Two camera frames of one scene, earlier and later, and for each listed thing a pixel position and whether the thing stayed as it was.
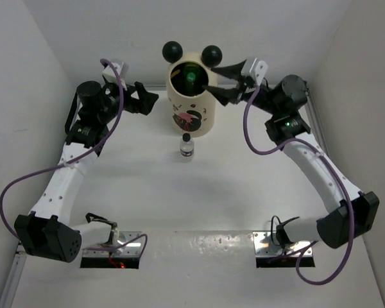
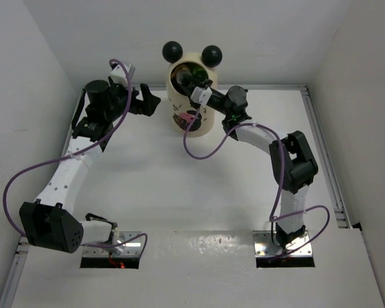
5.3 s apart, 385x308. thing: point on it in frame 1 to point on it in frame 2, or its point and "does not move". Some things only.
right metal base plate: (265, 244) does not move
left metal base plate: (134, 248) does not move
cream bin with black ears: (192, 108) does not move
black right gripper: (225, 95) to (201, 82)
